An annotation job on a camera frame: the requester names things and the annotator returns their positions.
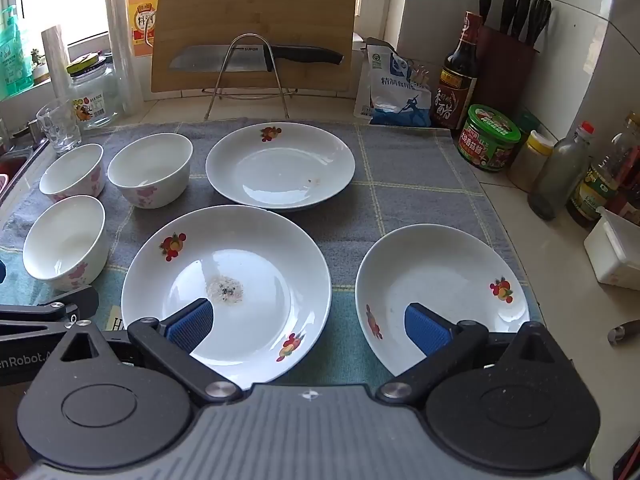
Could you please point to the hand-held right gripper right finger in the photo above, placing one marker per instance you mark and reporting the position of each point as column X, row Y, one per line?
column 425, row 330

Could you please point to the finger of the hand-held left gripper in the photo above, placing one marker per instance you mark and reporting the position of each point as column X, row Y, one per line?
column 50, row 310

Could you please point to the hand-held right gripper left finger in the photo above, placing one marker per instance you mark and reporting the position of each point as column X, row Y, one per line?
column 192, row 322

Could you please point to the white fruit-print plate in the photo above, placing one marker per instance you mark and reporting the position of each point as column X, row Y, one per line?
column 240, row 260
column 280, row 170
column 440, row 270

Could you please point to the white pink-flower bowl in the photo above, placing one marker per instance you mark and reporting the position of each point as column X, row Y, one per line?
column 150, row 160
column 62, row 240
column 70, row 170

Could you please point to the grey checked cloth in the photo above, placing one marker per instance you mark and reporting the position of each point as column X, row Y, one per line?
column 400, row 200

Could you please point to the clear glass cup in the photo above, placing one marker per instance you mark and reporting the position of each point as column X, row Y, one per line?
column 57, row 127

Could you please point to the yellow-lid spice jar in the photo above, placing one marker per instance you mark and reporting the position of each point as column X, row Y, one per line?
column 530, row 165

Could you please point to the white plastic box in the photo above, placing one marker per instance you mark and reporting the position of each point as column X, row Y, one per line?
column 610, row 255

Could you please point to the green-lid sauce jar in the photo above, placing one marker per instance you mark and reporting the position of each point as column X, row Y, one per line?
column 487, row 140

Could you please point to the clear red-cap bottle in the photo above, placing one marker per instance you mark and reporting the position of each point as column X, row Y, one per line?
column 557, row 175

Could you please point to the glass jar with lid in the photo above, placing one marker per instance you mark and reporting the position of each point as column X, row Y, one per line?
column 95, row 100

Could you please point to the yellow-label oil bottle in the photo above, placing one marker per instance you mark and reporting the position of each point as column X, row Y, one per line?
column 595, row 195

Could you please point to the small green-cap jar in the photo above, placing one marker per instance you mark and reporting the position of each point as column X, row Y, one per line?
column 529, row 122

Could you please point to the white and blue salt bag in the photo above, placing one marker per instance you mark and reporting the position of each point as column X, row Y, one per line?
column 395, row 95

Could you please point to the short clear plastic roll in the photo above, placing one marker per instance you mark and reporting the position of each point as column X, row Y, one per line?
column 55, row 60

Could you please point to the green dish soap bottle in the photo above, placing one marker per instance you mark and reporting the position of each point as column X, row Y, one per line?
column 12, row 55

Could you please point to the dark vinegar bottle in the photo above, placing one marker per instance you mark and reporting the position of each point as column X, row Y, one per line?
column 457, row 70

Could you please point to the dark red knife block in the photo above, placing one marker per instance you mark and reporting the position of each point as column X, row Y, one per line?
column 505, row 70

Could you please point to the tall clear plastic roll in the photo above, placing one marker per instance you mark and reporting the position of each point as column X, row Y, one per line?
column 120, row 45

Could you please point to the orange oil jug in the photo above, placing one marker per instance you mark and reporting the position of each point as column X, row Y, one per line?
column 142, row 10

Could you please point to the bamboo cutting board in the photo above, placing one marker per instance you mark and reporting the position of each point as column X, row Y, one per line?
column 225, row 10

